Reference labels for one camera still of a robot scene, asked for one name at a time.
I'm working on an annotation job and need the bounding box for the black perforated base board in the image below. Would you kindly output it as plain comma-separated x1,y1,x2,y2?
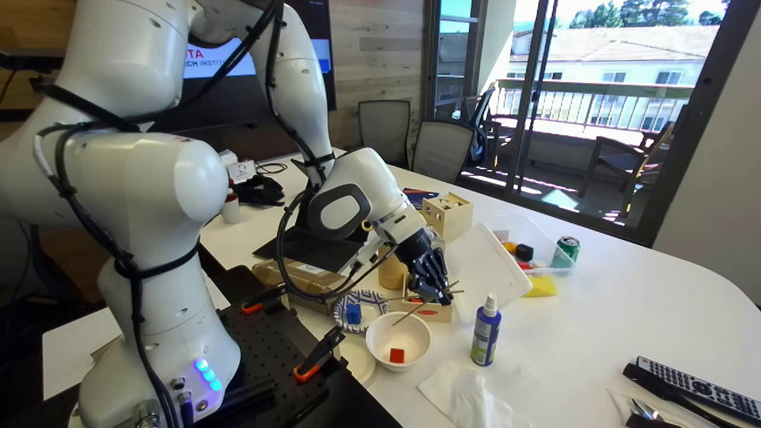
206,264,405,428

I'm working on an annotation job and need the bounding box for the wall television screen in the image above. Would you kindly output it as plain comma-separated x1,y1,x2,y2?
177,0,340,137

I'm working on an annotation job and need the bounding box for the black laptop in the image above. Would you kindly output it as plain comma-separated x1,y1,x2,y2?
251,224,370,276

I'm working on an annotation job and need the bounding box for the spray bottle with blue collar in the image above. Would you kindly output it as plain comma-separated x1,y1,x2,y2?
469,292,503,369

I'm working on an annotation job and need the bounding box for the white cup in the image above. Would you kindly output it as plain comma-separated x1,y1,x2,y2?
218,198,245,229

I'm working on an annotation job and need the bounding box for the white tissue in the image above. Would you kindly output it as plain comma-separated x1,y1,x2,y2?
416,359,527,428

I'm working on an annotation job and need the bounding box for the clear plastic bottle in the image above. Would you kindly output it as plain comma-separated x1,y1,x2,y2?
443,220,535,326

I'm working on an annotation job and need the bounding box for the wooden chopstick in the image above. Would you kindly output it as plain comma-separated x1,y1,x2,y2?
390,296,435,327
391,296,438,327

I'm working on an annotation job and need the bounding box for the long cardboard box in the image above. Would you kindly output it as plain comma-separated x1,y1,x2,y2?
271,256,351,302

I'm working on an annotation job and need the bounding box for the grey mesh office chair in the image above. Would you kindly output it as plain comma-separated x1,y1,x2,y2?
412,116,475,186

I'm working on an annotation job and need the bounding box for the dark patio chair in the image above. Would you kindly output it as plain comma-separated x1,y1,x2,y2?
577,134,661,218

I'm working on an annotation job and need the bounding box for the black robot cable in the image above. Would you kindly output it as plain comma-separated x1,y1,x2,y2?
31,0,382,428

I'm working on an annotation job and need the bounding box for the white bowl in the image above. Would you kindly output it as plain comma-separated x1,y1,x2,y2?
364,310,435,374

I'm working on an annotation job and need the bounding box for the black cable bundle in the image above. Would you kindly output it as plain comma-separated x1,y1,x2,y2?
232,170,288,212

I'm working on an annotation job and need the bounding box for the blue book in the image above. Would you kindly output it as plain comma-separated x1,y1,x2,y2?
399,186,440,212

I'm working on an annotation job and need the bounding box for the wooden shape sorter cube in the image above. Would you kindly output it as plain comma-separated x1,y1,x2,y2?
421,191,477,242

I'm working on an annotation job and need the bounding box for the yellow sponge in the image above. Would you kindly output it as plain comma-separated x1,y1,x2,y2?
520,273,561,302

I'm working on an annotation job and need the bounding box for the black clamp with orange tips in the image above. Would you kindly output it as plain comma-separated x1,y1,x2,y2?
238,285,288,319
289,324,350,387

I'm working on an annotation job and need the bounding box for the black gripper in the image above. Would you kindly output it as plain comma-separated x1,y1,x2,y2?
391,225,460,310

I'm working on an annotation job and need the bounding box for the blue patterned white plate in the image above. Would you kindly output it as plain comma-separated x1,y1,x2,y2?
331,288,390,334

